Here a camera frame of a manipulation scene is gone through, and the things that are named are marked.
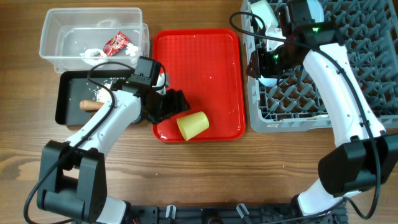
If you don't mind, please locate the yellow cup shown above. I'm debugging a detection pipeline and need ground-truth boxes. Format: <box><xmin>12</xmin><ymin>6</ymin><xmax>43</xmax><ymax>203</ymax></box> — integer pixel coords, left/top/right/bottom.
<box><xmin>177</xmin><ymin>111</ymin><xmax>210</xmax><ymax>141</ymax></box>

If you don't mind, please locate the white rice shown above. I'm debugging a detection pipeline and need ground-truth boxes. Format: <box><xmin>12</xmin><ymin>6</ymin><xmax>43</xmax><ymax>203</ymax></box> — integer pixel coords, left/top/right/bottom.
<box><xmin>89</xmin><ymin>85</ymin><xmax>111</xmax><ymax>103</ymax></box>

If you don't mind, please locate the green bowl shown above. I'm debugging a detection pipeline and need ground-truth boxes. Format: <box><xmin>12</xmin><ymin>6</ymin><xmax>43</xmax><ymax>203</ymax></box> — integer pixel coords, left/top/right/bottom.
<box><xmin>250</xmin><ymin>0</ymin><xmax>279</xmax><ymax>29</ymax></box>

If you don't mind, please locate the small white tissue piece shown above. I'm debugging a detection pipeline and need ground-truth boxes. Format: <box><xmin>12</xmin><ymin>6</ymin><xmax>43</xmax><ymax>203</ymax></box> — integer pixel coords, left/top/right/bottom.
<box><xmin>125</xmin><ymin>42</ymin><xmax>139</xmax><ymax>57</ymax></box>

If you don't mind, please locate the orange carrot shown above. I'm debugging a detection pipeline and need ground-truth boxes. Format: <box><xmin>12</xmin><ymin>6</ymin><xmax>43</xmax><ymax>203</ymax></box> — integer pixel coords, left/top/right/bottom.
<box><xmin>79</xmin><ymin>100</ymin><xmax>104</xmax><ymax>111</ymax></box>

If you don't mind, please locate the light blue plate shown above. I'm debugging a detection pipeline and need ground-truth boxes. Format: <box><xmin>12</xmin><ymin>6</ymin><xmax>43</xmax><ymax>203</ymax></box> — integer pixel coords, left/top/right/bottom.
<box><xmin>307</xmin><ymin>0</ymin><xmax>325</xmax><ymax>23</ymax></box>

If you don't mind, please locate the red snack wrapper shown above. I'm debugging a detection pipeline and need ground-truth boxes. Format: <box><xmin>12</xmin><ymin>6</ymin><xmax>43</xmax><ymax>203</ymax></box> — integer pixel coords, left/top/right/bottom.
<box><xmin>103</xmin><ymin>31</ymin><xmax>130</xmax><ymax>57</ymax></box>

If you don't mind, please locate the light blue bowl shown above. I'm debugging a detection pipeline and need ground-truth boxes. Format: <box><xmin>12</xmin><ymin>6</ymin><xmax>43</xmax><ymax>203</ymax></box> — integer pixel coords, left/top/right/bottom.
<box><xmin>258</xmin><ymin>77</ymin><xmax>278</xmax><ymax>87</ymax></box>

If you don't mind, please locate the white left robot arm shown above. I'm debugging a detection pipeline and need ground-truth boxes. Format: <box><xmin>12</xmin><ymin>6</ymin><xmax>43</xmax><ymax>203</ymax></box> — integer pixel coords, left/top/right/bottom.
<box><xmin>23</xmin><ymin>57</ymin><xmax>190</xmax><ymax>223</ymax></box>

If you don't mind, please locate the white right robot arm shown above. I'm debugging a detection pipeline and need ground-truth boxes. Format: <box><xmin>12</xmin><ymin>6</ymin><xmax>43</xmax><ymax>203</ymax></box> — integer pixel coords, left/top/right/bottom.
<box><xmin>244</xmin><ymin>1</ymin><xmax>397</xmax><ymax>217</ymax></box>

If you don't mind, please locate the black waste tray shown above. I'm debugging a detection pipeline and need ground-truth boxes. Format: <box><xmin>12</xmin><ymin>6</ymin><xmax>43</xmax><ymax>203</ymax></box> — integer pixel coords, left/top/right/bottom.
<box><xmin>54</xmin><ymin>70</ymin><xmax>147</xmax><ymax>127</ymax></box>

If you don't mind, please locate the grey dishwasher rack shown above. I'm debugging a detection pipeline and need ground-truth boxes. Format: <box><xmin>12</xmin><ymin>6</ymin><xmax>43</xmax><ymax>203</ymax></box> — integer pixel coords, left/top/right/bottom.
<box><xmin>248</xmin><ymin>1</ymin><xmax>397</xmax><ymax>133</ymax></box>

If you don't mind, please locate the red serving tray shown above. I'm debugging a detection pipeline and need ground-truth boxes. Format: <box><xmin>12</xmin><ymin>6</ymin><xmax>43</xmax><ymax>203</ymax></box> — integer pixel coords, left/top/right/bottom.
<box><xmin>152</xmin><ymin>28</ymin><xmax>246</xmax><ymax>143</ymax></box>

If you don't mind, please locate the clear plastic bin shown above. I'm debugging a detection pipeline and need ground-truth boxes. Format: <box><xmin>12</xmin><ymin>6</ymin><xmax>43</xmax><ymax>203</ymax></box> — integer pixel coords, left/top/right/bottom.
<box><xmin>39</xmin><ymin>7</ymin><xmax>150</xmax><ymax>73</ymax></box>

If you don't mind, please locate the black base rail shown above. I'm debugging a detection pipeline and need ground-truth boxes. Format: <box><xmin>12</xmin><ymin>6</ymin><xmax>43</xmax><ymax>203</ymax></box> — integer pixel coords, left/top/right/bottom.
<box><xmin>121</xmin><ymin>203</ymin><xmax>348</xmax><ymax>224</ymax></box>

